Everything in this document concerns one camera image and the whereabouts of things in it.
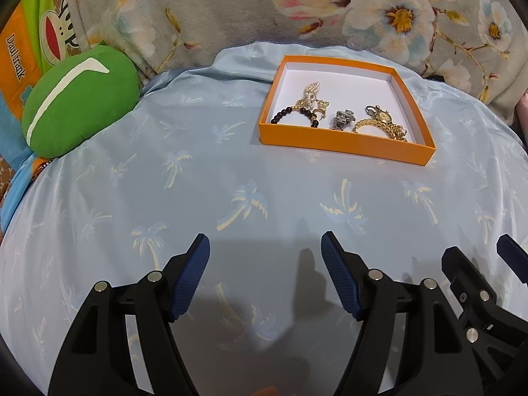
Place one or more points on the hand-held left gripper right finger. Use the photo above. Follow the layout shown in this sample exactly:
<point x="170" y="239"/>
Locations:
<point x="339" y="274"/>

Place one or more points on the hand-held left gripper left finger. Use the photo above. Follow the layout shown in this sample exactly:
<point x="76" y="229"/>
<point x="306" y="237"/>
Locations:
<point x="190" y="274"/>

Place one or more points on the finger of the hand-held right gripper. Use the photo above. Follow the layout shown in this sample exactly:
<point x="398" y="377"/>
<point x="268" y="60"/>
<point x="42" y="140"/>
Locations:
<point x="466" y="272"/>
<point x="513" y="258"/>

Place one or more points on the orange cardboard box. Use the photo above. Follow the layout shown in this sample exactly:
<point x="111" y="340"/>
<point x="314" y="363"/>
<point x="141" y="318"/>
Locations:
<point x="350" y="144"/>

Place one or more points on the silver metal watch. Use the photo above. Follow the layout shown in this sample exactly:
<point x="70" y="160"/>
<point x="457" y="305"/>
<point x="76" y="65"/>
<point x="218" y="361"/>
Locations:
<point x="344" y="118"/>

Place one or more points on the light blue palm-print sheet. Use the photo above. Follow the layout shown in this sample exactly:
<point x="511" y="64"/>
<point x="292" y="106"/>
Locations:
<point x="206" y="198"/>

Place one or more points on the pink pillow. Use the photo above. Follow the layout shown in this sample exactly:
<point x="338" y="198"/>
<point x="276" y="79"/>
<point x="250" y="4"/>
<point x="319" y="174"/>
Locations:
<point x="523" y="109"/>

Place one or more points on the pearl gold brooch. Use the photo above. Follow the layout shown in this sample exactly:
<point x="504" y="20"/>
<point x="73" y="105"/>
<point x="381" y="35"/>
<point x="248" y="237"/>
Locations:
<point x="311" y="93"/>

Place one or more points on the green plush pillow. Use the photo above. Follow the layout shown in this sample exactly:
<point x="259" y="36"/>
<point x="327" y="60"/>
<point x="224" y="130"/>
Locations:
<point x="82" y="99"/>

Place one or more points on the brown patterned cloth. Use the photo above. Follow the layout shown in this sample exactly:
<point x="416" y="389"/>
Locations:
<point x="6" y="177"/>

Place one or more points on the grey floral blanket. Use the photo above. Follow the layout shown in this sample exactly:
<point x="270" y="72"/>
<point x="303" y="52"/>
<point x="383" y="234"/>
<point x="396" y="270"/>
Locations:
<point x="330" y="12"/>

